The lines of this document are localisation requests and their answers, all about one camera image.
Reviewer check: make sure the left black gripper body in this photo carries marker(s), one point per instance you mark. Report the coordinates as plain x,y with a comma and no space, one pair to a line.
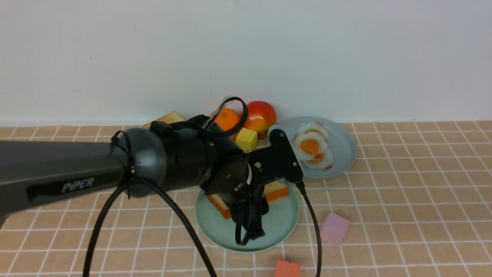
234,182

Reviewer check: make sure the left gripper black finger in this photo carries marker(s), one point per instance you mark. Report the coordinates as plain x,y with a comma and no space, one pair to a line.
247,217

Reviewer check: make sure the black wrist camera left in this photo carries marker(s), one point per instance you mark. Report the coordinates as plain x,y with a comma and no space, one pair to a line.
277,161

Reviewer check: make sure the red apple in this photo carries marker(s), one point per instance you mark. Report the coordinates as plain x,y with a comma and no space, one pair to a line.
261,116

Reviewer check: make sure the toast slice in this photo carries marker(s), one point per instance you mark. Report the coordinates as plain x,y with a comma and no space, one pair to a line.
170,118
272,192

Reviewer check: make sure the pink cube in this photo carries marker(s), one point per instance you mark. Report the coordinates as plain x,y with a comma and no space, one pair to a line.
334,229

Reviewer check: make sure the fried egg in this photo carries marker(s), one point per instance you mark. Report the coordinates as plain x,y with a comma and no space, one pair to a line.
322,161
312,127
307,146

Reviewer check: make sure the green round plate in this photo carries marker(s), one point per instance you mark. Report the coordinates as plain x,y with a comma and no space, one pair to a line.
278,223

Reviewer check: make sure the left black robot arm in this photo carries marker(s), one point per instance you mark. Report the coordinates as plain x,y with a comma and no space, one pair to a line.
170,157

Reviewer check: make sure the orange fruit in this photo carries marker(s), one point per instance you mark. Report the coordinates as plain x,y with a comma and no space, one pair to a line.
227,119

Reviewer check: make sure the yellow cube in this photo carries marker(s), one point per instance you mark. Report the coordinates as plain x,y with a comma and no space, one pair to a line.
246,139

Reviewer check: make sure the orange-red cube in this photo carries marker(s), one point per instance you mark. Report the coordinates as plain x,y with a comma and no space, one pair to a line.
287,269

